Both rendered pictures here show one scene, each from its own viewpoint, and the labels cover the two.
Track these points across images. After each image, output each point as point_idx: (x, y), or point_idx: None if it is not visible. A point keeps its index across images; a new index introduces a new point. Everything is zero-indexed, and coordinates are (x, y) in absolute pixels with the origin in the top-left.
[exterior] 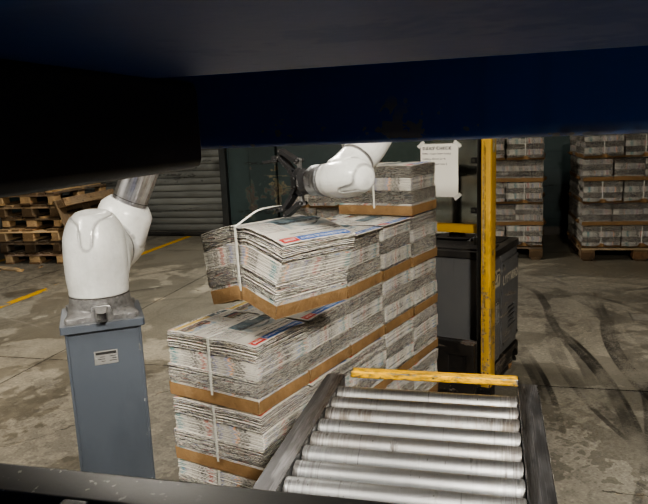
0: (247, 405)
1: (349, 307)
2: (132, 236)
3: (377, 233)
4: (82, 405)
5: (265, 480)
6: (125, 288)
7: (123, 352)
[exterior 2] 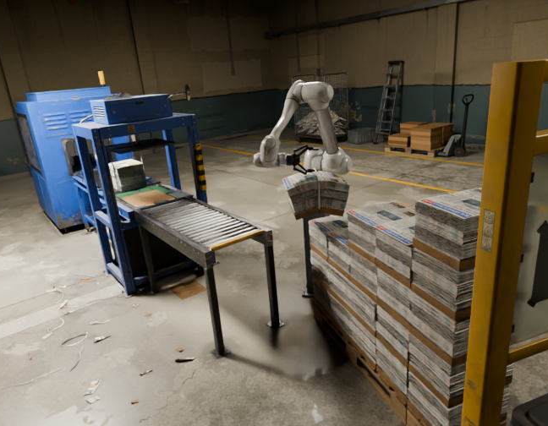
0: None
1: (350, 253)
2: (323, 162)
3: (373, 228)
4: None
5: (229, 213)
6: None
7: None
